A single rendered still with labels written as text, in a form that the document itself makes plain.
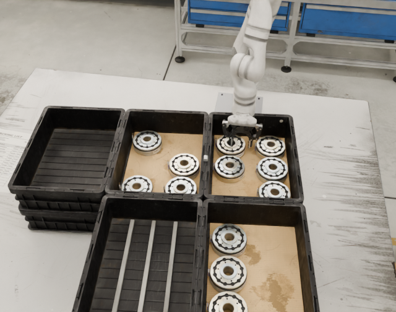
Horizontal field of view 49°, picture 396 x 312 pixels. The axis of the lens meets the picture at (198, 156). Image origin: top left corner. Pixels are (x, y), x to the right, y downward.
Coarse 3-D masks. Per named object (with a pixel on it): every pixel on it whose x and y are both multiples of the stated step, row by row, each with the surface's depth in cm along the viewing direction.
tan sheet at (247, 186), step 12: (216, 144) 161; (252, 144) 161; (216, 156) 156; (252, 156) 156; (252, 168) 152; (216, 180) 148; (240, 180) 148; (252, 180) 148; (288, 180) 148; (216, 192) 145; (228, 192) 145; (240, 192) 145; (252, 192) 145
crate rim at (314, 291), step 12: (204, 204) 129; (240, 204) 129; (252, 204) 129; (264, 204) 129; (276, 204) 129; (288, 204) 129; (300, 204) 129; (204, 216) 126; (204, 228) 123; (204, 240) 120; (204, 252) 118; (204, 264) 115; (312, 264) 115; (312, 276) 113; (312, 288) 110; (312, 300) 108
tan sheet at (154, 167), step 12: (132, 144) 161; (168, 144) 161; (180, 144) 161; (192, 144) 161; (132, 156) 156; (144, 156) 156; (156, 156) 156; (168, 156) 156; (132, 168) 152; (144, 168) 152; (156, 168) 152; (156, 180) 149; (168, 180) 149; (192, 180) 149
